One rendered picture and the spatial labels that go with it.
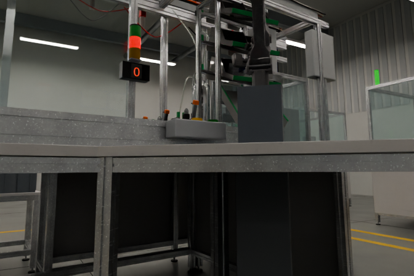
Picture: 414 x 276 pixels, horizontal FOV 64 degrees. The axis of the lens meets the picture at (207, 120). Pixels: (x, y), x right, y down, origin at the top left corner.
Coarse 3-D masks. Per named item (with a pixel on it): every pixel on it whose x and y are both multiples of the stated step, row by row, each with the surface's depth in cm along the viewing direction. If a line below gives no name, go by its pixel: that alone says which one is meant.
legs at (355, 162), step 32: (128, 160) 90; (160, 160) 88; (192, 160) 86; (224, 160) 83; (256, 160) 81; (288, 160) 80; (320, 160) 78; (352, 160) 76; (384, 160) 74; (256, 192) 100; (288, 192) 99; (96, 224) 90; (256, 224) 99; (288, 224) 96; (96, 256) 88; (256, 256) 97; (288, 256) 95
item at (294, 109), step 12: (228, 84) 260; (288, 84) 267; (300, 84) 275; (288, 96) 265; (300, 96) 273; (288, 108) 263; (300, 108) 272; (228, 120) 257; (300, 120) 270; (288, 132) 260; (300, 132) 268
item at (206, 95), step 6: (192, 84) 241; (204, 84) 237; (192, 90) 240; (204, 90) 237; (192, 96) 239; (204, 96) 236; (204, 102) 235; (192, 108) 238; (204, 108) 235; (204, 114) 234; (204, 120) 233
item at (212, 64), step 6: (222, 60) 173; (228, 60) 174; (210, 66) 170; (222, 66) 157; (228, 66) 175; (222, 72) 157; (228, 78) 152; (234, 78) 147; (240, 78) 148; (246, 78) 150
